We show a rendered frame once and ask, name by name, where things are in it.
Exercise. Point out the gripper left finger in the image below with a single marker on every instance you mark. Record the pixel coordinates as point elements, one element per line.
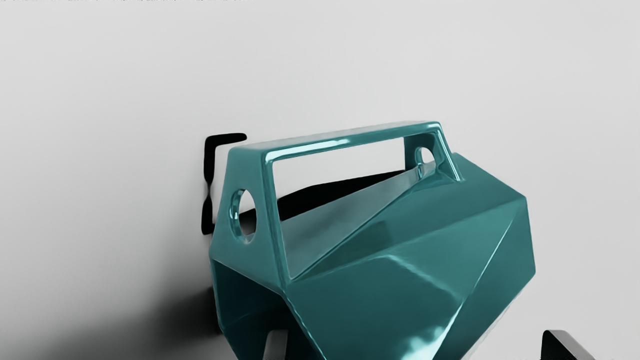
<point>275,346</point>

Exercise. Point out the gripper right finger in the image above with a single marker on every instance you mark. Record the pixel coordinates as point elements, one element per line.
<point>562,347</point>

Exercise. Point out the teal faceted mug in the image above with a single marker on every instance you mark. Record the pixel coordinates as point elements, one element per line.
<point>400,270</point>

